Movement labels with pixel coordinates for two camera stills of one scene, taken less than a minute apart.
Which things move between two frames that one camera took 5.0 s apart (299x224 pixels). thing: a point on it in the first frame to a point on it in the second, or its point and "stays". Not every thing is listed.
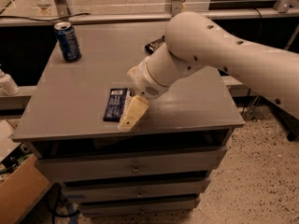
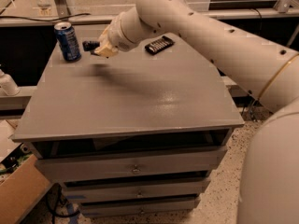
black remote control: [150, 47] stays
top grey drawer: [129, 164] stays
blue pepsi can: [67, 41] stays
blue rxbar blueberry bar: [117, 105] to [91, 46]
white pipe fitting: [7, 86] stays
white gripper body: [145, 79] to [117, 36]
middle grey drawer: [173, 189] stays
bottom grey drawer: [139, 207] stays
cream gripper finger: [133, 72] to [105, 35]
